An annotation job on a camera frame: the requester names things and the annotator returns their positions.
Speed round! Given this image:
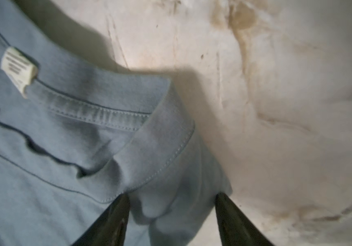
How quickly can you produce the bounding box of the blue-grey t-shirt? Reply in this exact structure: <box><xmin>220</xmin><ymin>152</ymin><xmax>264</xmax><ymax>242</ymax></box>
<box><xmin>0</xmin><ymin>1</ymin><xmax>232</xmax><ymax>246</ymax></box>

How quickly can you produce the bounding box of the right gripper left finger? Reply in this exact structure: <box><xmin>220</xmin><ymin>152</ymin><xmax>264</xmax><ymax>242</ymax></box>
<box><xmin>72</xmin><ymin>194</ymin><xmax>130</xmax><ymax>246</ymax></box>

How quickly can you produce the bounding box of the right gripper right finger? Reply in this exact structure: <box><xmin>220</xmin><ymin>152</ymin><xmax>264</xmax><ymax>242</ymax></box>
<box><xmin>215</xmin><ymin>193</ymin><xmax>273</xmax><ymax>246</ymax></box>

